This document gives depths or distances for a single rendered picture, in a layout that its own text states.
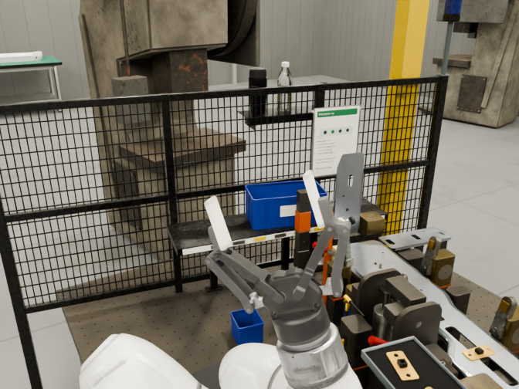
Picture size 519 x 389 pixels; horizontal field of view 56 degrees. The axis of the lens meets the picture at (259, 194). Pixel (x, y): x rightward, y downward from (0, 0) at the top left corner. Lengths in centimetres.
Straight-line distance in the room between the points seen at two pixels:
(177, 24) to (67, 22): 702
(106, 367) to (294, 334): 47
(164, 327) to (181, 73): 192
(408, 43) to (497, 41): 588
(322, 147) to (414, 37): 61
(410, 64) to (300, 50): 1018
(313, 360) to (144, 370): 45
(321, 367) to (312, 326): 6
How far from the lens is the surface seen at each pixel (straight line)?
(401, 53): 228
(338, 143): 213
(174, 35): 329
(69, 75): 1029
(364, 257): 182
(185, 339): 190
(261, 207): 187
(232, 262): 66
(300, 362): 67
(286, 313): 67
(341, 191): 187
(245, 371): 81
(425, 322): 129
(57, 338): 323
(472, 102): 831
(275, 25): 1194
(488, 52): 817
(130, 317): 205
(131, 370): 101
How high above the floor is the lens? 188
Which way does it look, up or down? 22 degrees down
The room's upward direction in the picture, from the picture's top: straight up
